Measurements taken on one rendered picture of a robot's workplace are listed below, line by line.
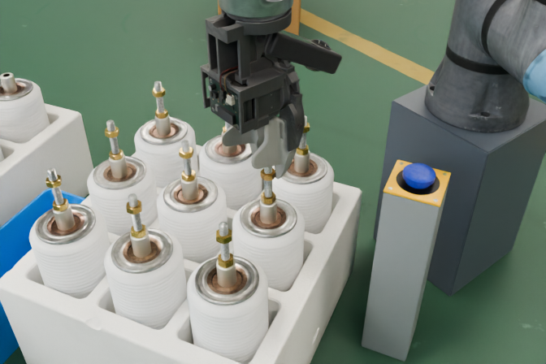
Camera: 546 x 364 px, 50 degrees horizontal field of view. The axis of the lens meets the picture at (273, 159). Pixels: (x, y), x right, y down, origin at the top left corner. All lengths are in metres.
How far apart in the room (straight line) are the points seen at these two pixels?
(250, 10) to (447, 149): 0.44
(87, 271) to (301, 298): 0.28
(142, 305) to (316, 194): 0.28
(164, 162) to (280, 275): 0.27
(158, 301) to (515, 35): 0.53
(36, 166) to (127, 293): 0.44
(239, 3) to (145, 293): 0.36
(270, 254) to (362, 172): 0.56
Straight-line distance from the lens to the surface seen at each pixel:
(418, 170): 0.76
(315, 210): 0.86
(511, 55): 0.77
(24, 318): 0.89
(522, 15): 0.76
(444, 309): 1.04
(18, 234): 1.08
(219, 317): 0.69
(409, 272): 0.82
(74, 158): 1.20
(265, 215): 0.77
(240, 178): 0.89
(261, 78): 0.62
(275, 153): 0.68
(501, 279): 1.12
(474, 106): 0.89
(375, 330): 0.93
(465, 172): 0.91
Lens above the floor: 0.78
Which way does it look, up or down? 37 degrees down
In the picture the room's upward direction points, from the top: straight up
